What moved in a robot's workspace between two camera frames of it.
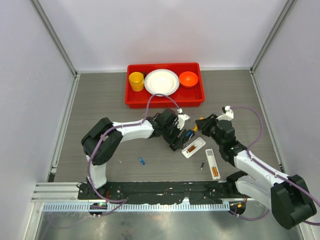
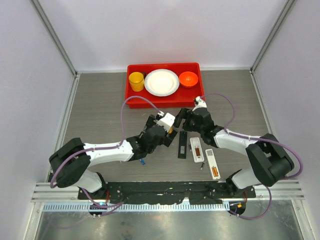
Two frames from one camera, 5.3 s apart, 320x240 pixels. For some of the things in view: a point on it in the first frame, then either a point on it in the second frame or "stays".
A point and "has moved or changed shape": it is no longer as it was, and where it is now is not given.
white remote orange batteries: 212,164 stays
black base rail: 152,193 stays
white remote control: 193,147 has moved or changed shape
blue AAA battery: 142,161 stays
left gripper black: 175,143 to 151,121
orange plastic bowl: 188,79 stays
